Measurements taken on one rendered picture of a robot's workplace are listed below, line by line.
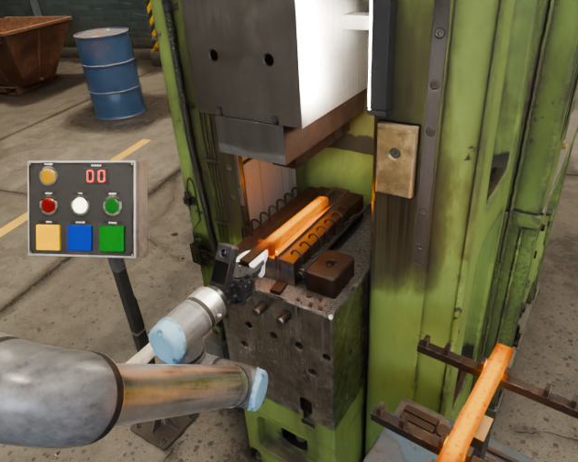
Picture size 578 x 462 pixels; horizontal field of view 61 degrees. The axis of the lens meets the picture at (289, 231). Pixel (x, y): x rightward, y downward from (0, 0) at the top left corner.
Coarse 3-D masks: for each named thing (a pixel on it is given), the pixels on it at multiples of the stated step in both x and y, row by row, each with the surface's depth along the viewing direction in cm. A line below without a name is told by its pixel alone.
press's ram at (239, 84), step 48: (192, 0) 106; (240, 0) 99; (288, 0) 94; (336, 0) 105; (192, 48) 112; (240, 48) 105; (288, 48) 99; (336, 48) 110; (240, 96) 111; (288, 96) 104; (336, 96) 116
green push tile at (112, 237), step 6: (102, 228) 142; (108, 228) 141; (114, 228) 141; (120, 228) 141; (102, 234) 142; (108, 234) 141; (114, 234) 141; (120, 234) 141; (102, 240) 142; (108, 240) 141; (114, 240) 141; (120, 240) 141; (102, 246) 142; (108, 246) 141; (114, 246) 141; (120, 246) 141
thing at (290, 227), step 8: (320, 200) 150; (304, 208) 145; (312, 208) 145; (320, 208) 148; (296, 216) 141; (304, 216) 141; (312, 216) 145; (288, 224) 138; (296, 224) 138; (304, 224) 141; (280, 232) 134; (288, 232) 135; (264, 240) 130; (272, 240) 131; (280, 240) 132; (256, 248) 127; (264, 248) 127; (272, 248) 128; (248, 256) 124; (256, 256) 124
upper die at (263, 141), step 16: (336, 112) 128; (352, 112) 137; (224, 128) 119; (240, 128) 116; (256, 128) 113; (272, 128) 111; (288, 128) 111; (304, 128) 117; (320, 128) 123; (336, 128) 131; (224, 144) 121; (240, 144) 118; (256, 144) 116; (272, 144) 113; (288, 144) 112; (304, 144) 118; (272, 160) 115; (288, 160) 114
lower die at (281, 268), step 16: (304, 192) 164; (320, 192) 161; (352, 192) 159; (288, 208) 156; (336, 208) 151; (352, 208) 153; (272, 224) 148; (320, 224) 144; (336, 224) 145; (256, 240) 139; (304, 240) 137; (320, 240) 139; (288, 256) 131; (304, 256) 133; (272, 272) 135; (288, 272) 131
